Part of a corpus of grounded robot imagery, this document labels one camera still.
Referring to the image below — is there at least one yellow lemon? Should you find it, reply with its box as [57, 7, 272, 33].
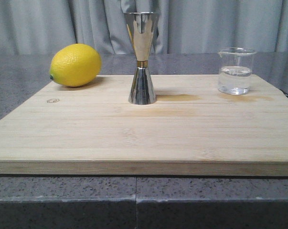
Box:
[49, 43, 102, 87]

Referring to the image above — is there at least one steel double jigger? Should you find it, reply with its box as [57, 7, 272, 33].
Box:
[124, 12, 159, 105]

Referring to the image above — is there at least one glass beaker with liquid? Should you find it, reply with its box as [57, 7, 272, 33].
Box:
[218, 47, 256, 95]

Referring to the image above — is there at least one wooden cutting board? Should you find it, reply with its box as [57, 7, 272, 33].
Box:
[0, 75, 288, 176]

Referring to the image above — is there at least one grey curtain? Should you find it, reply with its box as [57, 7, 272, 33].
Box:
[0, 0, 288, 54]

